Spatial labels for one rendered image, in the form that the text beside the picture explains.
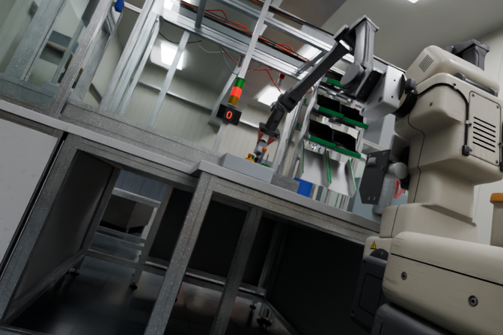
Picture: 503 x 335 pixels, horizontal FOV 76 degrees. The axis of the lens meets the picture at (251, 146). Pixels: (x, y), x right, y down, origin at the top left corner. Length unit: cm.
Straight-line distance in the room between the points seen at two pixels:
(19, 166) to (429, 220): 125
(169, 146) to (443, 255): 104
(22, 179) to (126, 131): 37
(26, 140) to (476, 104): 136
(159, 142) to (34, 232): 51
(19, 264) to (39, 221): 14
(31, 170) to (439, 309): 121
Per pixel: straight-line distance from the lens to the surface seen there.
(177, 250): 95
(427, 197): 91
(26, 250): 133
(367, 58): 115
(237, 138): 1100
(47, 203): 130
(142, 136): 134
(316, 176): 161
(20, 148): 135
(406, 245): 61
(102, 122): 136
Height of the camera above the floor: 75
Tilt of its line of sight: 12 degrees up
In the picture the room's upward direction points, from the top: 18 degrees clockwise
